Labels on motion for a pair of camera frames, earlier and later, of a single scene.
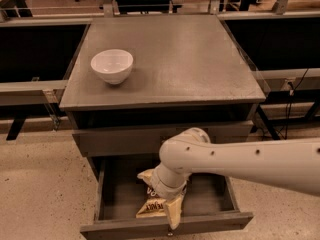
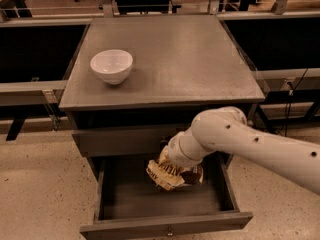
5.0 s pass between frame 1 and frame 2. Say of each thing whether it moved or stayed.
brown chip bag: moved
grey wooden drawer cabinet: stayed
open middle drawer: stayed
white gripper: moved
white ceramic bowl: stayed
